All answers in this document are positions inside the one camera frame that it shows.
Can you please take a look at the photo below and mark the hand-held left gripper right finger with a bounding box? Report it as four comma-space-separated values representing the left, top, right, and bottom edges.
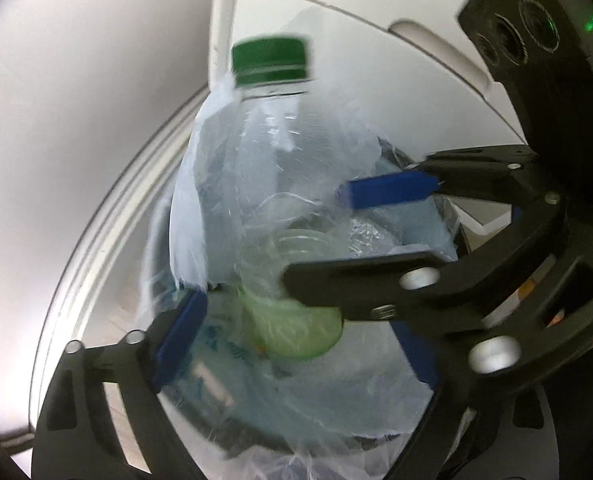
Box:
394, 321, 561, 480

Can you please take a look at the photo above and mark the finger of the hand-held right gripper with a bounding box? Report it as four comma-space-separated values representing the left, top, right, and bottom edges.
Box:
337, 145, 565, 221
280, 207, 593, 397

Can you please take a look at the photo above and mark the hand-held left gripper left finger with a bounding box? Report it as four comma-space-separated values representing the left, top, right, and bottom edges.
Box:
30, 289, 208, 480

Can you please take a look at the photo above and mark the grey trash bin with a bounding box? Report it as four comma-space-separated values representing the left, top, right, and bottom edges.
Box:
146, 135, 470, 480

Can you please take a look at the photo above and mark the clear plastic bin liner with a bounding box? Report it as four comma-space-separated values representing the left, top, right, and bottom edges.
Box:
141, 80, 460, 480

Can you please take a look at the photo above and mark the clear bottle with green cap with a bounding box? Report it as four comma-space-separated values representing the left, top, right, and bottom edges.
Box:
169, 37, 377, 293

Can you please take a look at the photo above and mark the pale green plastic container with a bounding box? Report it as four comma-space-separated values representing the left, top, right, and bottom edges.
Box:
240, 285, 346, 361

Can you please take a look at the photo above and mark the white baseboard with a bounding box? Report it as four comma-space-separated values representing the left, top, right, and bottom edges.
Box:
1, 85, 213, 456

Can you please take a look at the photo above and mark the white cabinet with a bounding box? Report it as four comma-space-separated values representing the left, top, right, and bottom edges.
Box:
236, 0, 532, 256

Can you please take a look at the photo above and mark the white pipe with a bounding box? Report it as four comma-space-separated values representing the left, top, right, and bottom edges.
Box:
208, 0, 243, 92

